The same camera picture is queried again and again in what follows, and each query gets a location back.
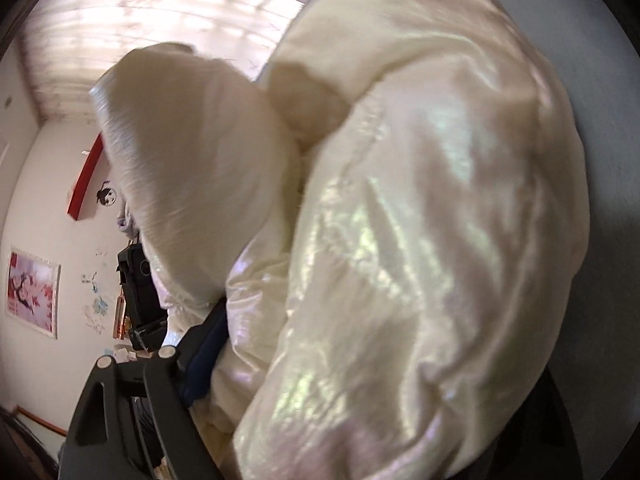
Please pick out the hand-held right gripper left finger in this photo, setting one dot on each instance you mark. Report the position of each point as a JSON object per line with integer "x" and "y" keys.
{"x": 200, "y": 360}

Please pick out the red wall shelf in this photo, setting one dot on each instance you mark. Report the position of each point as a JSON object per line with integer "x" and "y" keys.
{"x": 85, "y": 180}

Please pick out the white shiny puffer jacket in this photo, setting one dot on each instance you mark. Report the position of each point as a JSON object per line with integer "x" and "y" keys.
{"x": 400, "y": 210}

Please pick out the black figure wall sticker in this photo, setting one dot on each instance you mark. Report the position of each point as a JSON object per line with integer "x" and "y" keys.
{"x": 106, "y": 194}

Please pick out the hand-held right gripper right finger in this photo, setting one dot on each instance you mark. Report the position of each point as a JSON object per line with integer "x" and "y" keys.
{"x": 555, "y": 435}

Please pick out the pink blossom wall poster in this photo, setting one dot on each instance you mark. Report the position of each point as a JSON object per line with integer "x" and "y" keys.
{"x": 32, "y": 292}

